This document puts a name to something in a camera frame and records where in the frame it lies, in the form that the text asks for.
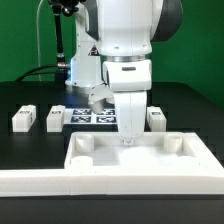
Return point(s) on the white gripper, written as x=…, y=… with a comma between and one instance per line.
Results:
x=126, y=85

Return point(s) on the white desk top tray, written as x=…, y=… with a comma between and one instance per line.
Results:
x=156, y=149

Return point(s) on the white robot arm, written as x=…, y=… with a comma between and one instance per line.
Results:
x=118, y=31

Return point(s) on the fiducial marker sheet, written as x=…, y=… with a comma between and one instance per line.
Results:
x=85, y=116

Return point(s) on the white L-shaped fence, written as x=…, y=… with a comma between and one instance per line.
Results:
x=63, y=182

